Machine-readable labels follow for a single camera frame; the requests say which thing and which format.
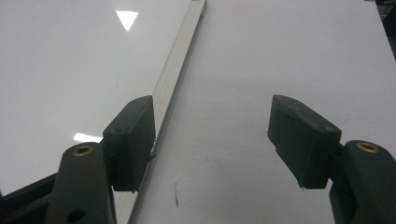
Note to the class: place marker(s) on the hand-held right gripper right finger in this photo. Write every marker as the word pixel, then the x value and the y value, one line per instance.
pixel 305 143

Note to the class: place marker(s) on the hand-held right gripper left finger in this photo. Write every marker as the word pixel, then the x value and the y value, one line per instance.
pixel 130 146

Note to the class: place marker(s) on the white whiteboard with metal frame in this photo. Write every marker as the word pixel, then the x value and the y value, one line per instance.
pixel 68 68

